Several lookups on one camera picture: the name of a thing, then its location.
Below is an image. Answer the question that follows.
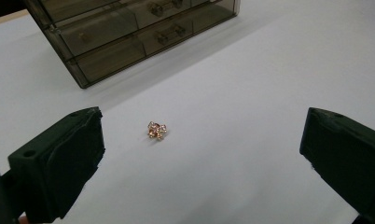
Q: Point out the wooden table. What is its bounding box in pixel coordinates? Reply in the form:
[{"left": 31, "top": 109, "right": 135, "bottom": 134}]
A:
[{"left": 0, "top": 8, "right": 31, "bottom": 28}]

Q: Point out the smoky transparent drawer box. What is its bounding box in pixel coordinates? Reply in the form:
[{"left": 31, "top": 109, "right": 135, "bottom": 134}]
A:
[{"left": 22, "top": 0, "right": 242, "bottom": 90}]

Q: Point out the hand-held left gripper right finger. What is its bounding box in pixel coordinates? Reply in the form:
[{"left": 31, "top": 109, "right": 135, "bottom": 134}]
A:
[{"left": 299, "top": 106, "right": 375, "bottom": 224}]

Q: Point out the small pile of gold screws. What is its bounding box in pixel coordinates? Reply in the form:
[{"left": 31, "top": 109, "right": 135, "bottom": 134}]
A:
[{"left": 146, "top": 120, "right": 168, "bottom": 141}]

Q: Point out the white table sheet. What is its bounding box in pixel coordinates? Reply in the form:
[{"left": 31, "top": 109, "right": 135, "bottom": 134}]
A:
[{"left": 0, "top": 0, "right": 375, "bottom": 224}]

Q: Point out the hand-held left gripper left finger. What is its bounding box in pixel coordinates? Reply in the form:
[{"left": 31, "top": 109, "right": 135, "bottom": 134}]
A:
[{"left": 7, "top": 106, "right": 106, "bottom": 224}]

